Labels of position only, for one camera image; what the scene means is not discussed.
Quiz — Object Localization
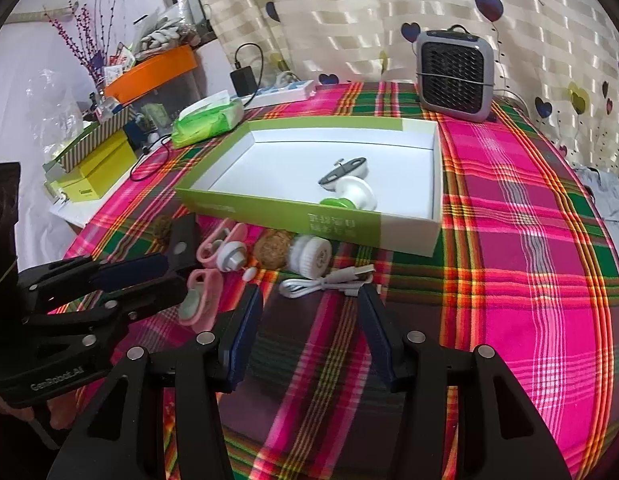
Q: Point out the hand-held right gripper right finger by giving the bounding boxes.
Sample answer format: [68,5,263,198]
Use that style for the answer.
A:
[357,282,573,480]

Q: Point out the thin black cable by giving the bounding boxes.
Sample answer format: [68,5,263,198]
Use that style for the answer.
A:
[130,132,178,182]

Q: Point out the brown walnut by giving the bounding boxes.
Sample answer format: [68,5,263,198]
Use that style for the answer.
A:
[154,215,176,243]
[254,230,294,271]

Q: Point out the green tissue pack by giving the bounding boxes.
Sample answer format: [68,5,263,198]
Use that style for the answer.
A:
[170,90,246,149]

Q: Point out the black and grey massager device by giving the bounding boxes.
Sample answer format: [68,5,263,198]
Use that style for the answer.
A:
[318,156,370,191]

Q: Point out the grey cloth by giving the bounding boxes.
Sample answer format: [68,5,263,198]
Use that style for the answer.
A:
[574,165,619,226]

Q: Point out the pink attachment with grey pad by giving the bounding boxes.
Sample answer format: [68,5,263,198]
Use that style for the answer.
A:
[178,269,223,325]

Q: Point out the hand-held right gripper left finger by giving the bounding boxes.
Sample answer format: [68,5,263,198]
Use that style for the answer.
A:
[47,282,265,480]

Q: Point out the beige heart print curtain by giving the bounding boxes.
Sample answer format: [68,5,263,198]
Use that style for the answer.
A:
[182,0,619,171]

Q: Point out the black charger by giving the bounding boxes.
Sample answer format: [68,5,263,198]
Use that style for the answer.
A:
[230,66,258,97]

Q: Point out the person's left hand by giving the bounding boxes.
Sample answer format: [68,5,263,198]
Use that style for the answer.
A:
[0,382,78,441]

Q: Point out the orange plastic bin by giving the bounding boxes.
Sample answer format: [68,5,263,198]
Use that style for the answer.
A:
[104,44,199,106]

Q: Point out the white usb cable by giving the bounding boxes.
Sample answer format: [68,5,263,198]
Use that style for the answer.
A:
[280,264,375,301]

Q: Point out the yellow box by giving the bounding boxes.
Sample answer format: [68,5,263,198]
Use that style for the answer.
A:
[44,130,139,204]

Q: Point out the white gloves pile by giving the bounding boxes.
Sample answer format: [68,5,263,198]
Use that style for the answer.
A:
[134,17,190,53]

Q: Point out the clear plastic bag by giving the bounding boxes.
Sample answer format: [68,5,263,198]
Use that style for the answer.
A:
[34,72,90,126]

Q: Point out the green and white cardboard box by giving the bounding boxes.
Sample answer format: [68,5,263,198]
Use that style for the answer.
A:
[174,117,444,258]

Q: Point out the white round brush head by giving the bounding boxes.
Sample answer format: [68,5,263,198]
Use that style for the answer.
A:
[288,235,333,277]

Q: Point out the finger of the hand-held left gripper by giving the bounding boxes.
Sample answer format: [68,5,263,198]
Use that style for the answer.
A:
[20,275,188,361]
[17,215,200,301]

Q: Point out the white and green massager head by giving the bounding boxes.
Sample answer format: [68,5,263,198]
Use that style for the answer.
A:
[318,176,377,213]

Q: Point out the grey portable heater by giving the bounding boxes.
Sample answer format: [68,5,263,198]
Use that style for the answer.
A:
[414,29,499,123]

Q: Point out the white power strip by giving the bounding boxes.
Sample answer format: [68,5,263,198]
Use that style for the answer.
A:
[230,80,316,110]

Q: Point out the pink attachment with white knob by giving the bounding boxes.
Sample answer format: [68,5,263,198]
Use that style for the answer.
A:
[197,222,250,272]

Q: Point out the pink plaid tablecloth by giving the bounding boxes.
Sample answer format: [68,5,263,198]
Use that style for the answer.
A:
[50,80,619,480]

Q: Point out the purple decorative branches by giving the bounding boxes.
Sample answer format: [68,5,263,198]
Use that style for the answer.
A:
[42,0,128,86]

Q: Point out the white board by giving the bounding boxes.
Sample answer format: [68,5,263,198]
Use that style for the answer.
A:
[50,195,98,228]

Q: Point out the striped box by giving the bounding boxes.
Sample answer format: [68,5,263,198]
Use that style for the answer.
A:
[44,105,135,173]

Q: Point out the black charger cable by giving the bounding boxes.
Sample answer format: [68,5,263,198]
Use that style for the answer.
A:
[234,42,266,106]

